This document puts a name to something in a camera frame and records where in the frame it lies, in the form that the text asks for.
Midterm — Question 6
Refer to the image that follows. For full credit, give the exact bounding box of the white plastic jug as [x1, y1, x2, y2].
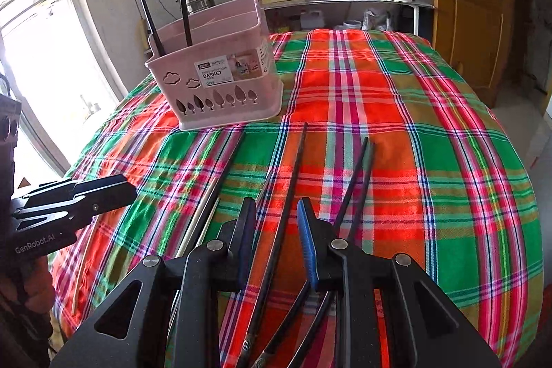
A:
[300, 9, 325, 30]

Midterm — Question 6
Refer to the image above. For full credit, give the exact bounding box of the crumpled plastic bag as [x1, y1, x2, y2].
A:
[362, 9, 393, 31]

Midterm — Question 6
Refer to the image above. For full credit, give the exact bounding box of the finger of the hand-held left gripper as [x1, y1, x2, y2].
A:
[25, 174, 131, 206]
[12, 179, 139, 231]

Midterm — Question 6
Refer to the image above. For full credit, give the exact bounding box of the person's left forearm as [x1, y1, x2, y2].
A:
[0, 265, 55, 368]

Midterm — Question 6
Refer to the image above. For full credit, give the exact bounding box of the plaid tablecloth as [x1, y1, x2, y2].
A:
[49, 28, 545, 368]

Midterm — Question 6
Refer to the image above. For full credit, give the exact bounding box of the thin dark chopstick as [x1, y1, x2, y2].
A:
[172, 131, 246, 261]
[256, 170, 277, 205]

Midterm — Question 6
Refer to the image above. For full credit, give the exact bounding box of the pink plastic chopstick basket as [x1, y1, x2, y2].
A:
[144, 0, 283, 131]

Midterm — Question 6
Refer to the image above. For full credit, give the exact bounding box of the white window frame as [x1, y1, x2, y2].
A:
[0, 0, 130, 179]

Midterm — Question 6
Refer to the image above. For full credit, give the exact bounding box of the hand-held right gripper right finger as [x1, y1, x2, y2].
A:
[297, 198, 503, 368]

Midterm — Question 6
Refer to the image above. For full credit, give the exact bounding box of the pale chopstick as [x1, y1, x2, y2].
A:
[185, 198, 221, 254]
[175, 177, 220, 259]

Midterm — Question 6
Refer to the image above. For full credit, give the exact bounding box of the wooden door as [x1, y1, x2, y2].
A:
[425, 0, 516, 108]

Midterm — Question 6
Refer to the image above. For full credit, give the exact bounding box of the metal shelf table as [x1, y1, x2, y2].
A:
[261, 0, 436, 37]

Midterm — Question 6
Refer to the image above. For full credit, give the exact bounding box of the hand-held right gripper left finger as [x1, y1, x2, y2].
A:
[49, 197, 258, 368]

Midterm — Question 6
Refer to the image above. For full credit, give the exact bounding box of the person's left hand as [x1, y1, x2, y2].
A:
[17, 253, 56, 310]

